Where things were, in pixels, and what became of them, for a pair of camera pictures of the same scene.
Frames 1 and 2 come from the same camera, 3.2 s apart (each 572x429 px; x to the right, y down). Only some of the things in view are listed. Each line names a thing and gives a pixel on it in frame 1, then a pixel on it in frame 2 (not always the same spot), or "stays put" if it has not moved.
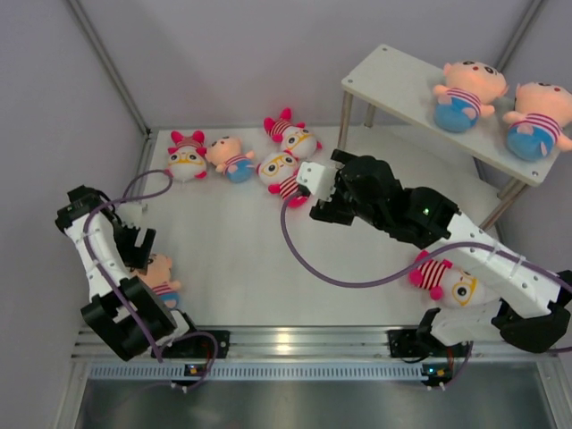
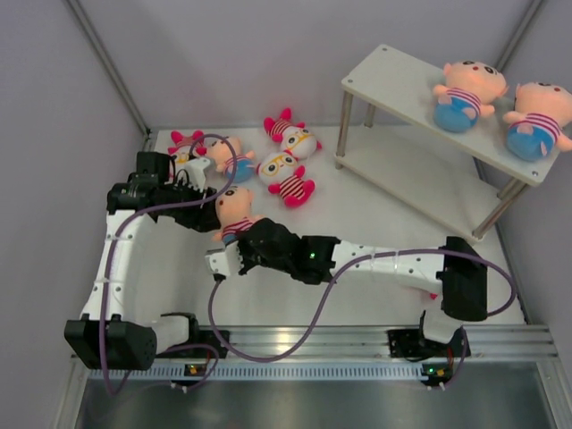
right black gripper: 332,212 → 243,247
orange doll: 542,109 stays put
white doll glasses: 279,170 stays put
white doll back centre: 296,138 stays put
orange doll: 158,279 → 233,208
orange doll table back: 226,152 stays put
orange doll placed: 469,91 stays put
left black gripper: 134,256 → 201,220
